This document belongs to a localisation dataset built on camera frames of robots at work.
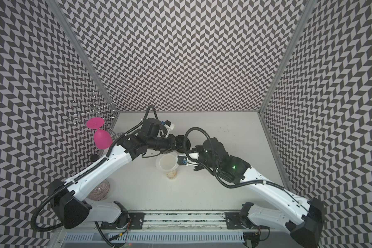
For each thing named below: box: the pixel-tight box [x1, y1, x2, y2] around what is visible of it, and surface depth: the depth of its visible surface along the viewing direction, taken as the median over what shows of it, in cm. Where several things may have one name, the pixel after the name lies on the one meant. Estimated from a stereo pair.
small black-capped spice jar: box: [89, 153, 100, 162], surface depth 82 cm
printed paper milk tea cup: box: [155, 153, 179, 180], surface depth 77 cm
